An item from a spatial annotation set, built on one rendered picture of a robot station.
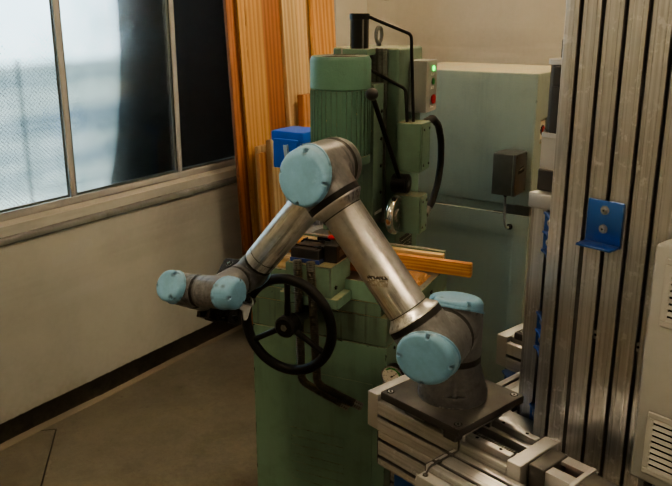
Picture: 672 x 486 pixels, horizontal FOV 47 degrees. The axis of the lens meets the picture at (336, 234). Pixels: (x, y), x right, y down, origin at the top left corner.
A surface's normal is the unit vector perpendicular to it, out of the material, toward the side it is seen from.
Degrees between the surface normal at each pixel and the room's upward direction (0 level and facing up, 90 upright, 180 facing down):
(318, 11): 87
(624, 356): 90
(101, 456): 0
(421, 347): 96
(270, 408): 90
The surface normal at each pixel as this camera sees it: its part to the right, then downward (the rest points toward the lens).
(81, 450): 0.00, -0.96
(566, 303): -0.74, 0.19
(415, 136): -0.42, 0.25
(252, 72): 0.83, 0.10
